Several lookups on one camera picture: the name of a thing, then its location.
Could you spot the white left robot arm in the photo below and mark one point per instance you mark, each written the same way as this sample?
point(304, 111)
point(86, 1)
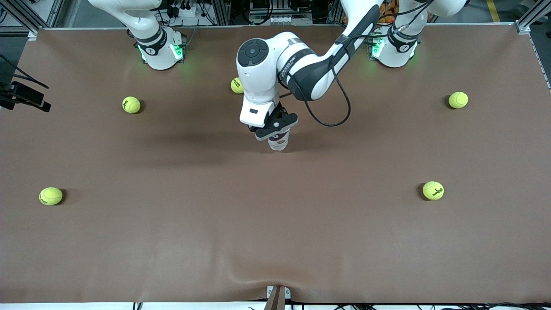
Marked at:
point(267, 73)

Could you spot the aluminium frame post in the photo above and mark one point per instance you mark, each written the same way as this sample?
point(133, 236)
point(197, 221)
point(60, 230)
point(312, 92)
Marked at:
point(221, 10)
point(335, 10)

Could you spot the orange items bag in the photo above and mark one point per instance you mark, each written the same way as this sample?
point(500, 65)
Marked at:
point(389, 10)

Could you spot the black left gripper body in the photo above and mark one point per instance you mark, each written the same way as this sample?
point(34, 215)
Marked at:
point(280, 113)

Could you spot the brown table mat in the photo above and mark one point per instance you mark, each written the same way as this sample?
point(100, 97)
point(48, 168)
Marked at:
point(275, 237)

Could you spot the small white power strip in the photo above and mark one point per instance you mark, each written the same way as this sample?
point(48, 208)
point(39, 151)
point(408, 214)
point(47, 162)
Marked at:
point(185, 11)

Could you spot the metal table clamp bracket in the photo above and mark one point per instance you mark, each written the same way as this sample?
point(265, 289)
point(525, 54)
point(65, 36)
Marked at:
point(277, 297)

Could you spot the yellow-green tennis ball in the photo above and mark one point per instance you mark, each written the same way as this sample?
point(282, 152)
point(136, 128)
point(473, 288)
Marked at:
point(51, 196)
point(131, 104)
point(458, 100)
point(433, 190)
point(236, 86)

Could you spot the metal table corner bracket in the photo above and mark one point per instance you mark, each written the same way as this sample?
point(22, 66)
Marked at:
point(524, 29)
point(32, 35)

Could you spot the aluminium frame strut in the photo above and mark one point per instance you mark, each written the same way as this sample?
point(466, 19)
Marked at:
point(23, 19)
point(531, 13)

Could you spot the white blue tennis ball can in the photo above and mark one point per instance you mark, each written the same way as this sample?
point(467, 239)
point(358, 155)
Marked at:
point(279, 145)

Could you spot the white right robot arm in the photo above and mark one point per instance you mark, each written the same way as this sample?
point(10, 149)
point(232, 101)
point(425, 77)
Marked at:
point(159, 51)

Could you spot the long white socket bar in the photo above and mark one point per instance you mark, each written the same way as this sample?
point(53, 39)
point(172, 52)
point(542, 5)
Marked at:
point(280, 20)

